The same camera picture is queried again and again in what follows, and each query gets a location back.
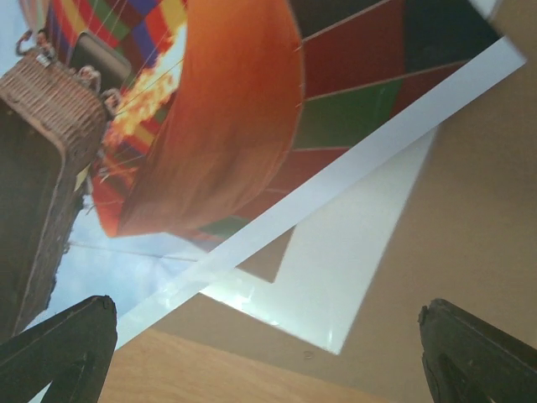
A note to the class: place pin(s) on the balloon photo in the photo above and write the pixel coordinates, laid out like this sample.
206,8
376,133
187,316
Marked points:
223,123

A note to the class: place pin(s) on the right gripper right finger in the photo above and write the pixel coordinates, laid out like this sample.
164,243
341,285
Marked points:
466,359

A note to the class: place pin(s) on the white paper mat border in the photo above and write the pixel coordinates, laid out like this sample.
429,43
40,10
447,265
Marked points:
331,257

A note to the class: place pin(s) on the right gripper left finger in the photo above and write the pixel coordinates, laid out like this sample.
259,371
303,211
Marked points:
68,355

